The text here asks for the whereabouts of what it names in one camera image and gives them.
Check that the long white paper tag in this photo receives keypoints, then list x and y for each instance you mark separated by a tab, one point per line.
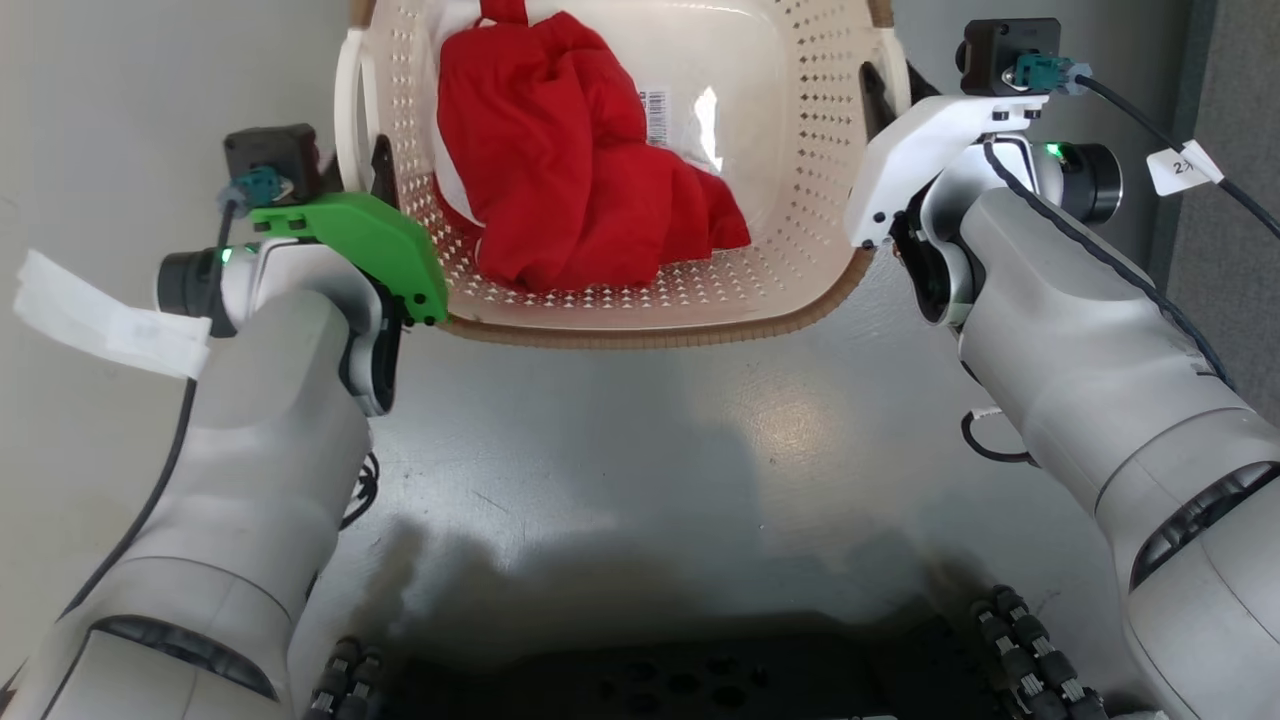
100	315

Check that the grey fabric sofa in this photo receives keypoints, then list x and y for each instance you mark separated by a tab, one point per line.
1250	80

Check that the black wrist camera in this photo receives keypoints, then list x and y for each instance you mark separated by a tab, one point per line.
1000	50
270	150

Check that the red garment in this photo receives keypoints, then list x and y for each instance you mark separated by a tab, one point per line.
560	170

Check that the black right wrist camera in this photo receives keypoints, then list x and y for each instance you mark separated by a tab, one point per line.
1000	50

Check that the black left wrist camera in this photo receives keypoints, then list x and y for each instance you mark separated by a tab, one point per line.
270	150

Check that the small white numbered tag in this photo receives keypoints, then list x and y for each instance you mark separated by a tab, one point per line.
1180	168

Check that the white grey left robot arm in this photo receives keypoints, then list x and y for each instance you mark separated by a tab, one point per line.
250	450

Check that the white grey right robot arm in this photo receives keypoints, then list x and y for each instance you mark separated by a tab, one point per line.
1080	350

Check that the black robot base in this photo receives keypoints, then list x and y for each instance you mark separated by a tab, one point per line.
700	680

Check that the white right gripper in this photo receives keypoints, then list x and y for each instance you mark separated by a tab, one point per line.
910	150

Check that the white perforated plastic laundry basket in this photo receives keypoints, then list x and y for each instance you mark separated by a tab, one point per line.
780	200

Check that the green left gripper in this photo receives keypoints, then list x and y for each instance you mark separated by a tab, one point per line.
380	240

